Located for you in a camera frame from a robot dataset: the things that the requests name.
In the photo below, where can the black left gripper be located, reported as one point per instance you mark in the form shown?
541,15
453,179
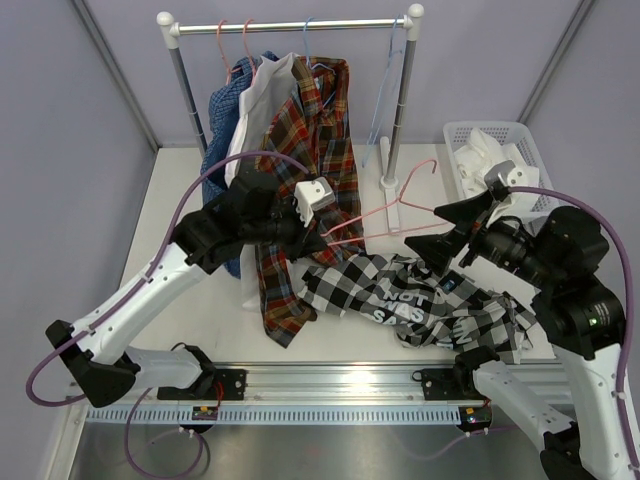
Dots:
305,241

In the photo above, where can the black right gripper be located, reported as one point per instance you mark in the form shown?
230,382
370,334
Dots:
440,249

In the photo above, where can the white linen shirt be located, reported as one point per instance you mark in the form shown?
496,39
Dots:
479,152

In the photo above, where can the black white checked shirt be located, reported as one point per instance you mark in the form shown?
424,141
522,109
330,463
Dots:
424,309

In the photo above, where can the blue plastic hanger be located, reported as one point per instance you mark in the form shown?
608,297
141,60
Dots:
381,99

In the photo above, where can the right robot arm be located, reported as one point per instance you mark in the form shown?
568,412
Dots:
588,327

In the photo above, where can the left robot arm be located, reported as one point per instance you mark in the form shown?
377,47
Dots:
97,349

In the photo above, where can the red brown plaid shirt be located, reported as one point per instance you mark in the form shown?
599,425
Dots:
313,128

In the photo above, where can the white hanging shirt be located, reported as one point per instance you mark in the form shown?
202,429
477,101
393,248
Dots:
258,105

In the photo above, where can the blue checked shirt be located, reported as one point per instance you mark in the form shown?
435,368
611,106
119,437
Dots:
224,115

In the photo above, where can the white plastic basket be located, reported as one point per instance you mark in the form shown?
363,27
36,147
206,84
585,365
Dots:
456,132

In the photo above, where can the metal clothes rack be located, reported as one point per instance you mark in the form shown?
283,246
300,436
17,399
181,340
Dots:
389,147

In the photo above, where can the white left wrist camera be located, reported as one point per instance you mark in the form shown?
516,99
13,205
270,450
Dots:
311,196

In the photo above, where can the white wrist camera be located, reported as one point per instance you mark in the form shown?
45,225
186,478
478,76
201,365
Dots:
498,180
311,196

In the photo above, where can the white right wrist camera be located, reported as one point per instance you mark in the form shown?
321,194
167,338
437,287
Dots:
498,180

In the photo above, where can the aluminium mounting rail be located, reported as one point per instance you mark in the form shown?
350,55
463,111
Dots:
334,383

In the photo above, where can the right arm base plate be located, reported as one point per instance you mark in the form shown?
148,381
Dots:
446,384

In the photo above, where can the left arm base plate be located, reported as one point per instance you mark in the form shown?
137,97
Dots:
219,384

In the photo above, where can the white slotted cable duct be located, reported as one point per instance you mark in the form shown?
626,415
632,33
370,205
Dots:
277,415

